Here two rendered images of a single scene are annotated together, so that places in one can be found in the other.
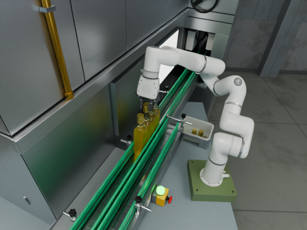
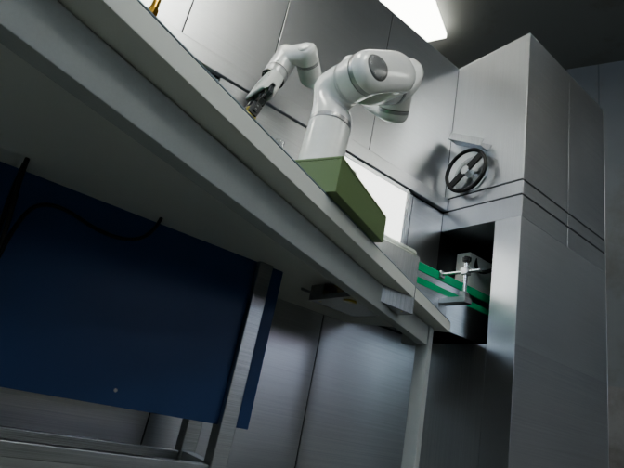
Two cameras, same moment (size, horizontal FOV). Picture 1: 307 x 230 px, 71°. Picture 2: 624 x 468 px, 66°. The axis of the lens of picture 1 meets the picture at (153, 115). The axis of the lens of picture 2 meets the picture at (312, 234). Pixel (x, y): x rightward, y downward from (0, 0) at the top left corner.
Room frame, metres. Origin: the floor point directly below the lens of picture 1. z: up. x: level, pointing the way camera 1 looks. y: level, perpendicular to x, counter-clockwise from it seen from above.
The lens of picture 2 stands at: (-0.04, -0.87, 0.39)
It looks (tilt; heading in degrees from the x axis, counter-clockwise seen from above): 20 degrees up; 34
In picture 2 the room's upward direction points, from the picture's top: 12 degrees clockwise
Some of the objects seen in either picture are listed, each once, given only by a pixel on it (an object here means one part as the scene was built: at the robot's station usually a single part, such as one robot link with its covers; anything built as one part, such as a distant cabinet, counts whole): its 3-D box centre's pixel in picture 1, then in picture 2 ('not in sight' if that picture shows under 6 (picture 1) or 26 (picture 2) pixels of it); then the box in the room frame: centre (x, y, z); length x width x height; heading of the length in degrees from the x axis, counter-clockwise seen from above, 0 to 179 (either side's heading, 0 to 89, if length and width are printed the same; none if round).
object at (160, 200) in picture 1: (160, 195); not in sight; (0.59, -0.06, 0.79); 0.07 x 0.07 x 0.07; 68
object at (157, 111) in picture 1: (153, 121); not in sight; (0.96, 0.00, 0.99); 0.06 x 0.06 x 0.21; 69
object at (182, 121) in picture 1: (178, 121); not in sight; (1.01, -0.16, 0.95); 0.17 x 0.03 x 0.12; 68
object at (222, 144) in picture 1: (223, 148); (339, 97); (0.71, -0.35, 1.05); 0.13 x 0.10 x 0.16; 71
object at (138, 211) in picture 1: (143, 208); not in sight; (0.44, 0.02, 0.94); 0.07 x 0.04 x 0.13; 68
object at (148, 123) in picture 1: (145, 133); not in sight; (0.85, 0.04, 0.99); 0.06 x 0.06 x 0.21; 68
